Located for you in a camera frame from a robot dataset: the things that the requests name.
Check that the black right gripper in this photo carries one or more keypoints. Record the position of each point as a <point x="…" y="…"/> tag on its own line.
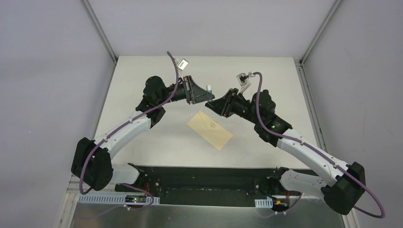
<point x="223" y="106"/>

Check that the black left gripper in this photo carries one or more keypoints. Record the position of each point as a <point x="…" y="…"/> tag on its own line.
<point x="190" y="90"/>

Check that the cream paper envelope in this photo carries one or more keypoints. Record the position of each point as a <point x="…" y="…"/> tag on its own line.
<point x="210" y="130"/>

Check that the green white glue stick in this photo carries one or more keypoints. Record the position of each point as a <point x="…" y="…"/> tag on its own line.
<point x="211" y="96"/>

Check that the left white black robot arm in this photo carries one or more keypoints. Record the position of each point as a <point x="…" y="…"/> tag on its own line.
<point x="92" y="162"/>

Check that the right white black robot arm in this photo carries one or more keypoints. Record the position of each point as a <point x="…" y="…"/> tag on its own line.
<point x="338" y="183"/>

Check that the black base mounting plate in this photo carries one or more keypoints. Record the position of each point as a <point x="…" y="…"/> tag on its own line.
<point x="204" y="186"/>

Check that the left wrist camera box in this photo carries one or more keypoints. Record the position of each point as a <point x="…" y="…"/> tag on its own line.
<point x="182" y="64"/>

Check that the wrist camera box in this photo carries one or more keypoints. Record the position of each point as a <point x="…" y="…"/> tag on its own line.
<point x="243" y="80"/>
<point x="182" y="64"/>

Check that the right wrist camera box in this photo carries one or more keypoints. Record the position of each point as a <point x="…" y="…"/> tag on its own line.
<point x="243" y="80"/>

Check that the right white cable duct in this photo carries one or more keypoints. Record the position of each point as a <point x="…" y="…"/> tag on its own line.
<point x="264" y="203"/>

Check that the white cable duct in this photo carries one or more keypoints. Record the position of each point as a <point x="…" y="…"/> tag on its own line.
<point x="120" y="199"/>
<point x="264" y="203"/>

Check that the left white cable duct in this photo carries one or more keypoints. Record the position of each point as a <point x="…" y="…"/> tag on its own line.
<point x="120" y="199"/>

